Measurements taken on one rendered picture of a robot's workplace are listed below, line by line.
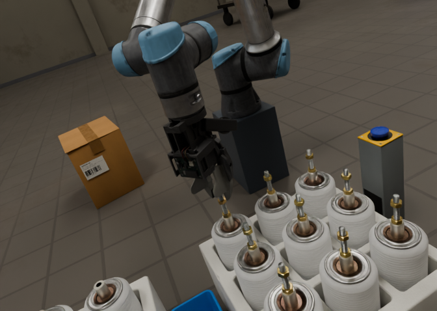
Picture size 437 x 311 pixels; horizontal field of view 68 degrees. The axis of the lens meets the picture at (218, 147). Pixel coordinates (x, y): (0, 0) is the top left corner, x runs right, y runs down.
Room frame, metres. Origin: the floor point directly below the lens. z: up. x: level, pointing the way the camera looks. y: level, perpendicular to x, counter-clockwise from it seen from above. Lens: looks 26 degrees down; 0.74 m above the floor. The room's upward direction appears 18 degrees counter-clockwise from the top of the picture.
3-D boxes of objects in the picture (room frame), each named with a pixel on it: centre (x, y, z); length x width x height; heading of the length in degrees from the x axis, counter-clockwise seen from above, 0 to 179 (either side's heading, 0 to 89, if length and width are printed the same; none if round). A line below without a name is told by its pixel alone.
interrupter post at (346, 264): (0.39, -0.15, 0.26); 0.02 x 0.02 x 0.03
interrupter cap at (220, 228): (0.58, 0.03, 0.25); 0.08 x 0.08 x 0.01
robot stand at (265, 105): (1.13, -0.12, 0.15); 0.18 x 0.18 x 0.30; 14
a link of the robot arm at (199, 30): (0.67, 0.00, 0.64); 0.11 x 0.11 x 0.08; 60
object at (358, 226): (0.53, -0.23, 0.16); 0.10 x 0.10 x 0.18
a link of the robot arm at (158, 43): (0.57, 0.04, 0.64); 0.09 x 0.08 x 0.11; 150
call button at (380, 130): (0.65, -0.38, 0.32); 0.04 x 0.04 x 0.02
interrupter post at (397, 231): (0.42, -0.26, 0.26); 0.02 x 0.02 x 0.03
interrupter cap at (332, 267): (0.39, -0.15, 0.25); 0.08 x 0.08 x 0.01
